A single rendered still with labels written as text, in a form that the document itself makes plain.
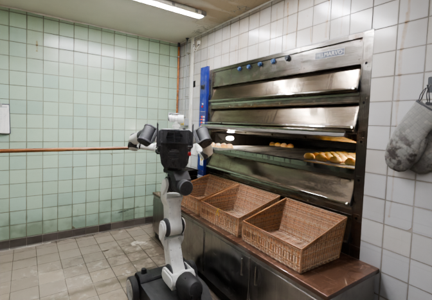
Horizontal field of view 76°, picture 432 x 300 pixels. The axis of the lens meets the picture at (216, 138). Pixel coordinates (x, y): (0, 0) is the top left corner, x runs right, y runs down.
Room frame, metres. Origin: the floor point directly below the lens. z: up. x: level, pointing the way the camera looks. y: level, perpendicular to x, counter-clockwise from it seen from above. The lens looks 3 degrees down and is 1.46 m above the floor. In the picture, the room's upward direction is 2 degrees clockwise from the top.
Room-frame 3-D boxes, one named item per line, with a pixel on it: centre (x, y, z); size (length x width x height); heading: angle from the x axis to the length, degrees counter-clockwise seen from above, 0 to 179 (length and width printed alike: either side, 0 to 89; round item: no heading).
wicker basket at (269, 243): (1.96, -0.57, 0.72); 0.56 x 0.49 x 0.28; 34
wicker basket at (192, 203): (2.93, 0.10, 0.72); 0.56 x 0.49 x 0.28; 34
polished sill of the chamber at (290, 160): (2.63, -0.46, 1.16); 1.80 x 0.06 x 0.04; 35
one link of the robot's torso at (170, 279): (2.08, 0.25, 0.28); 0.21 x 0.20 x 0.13; 34
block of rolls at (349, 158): (2.39, -1.14, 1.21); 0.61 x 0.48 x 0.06; 125
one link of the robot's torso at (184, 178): (2.12, 0.28, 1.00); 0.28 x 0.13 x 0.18; 34
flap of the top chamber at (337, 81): (2.61, -0.44, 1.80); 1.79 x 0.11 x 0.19; 35
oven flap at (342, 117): (2.61, -0.44, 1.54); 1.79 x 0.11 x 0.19; 35
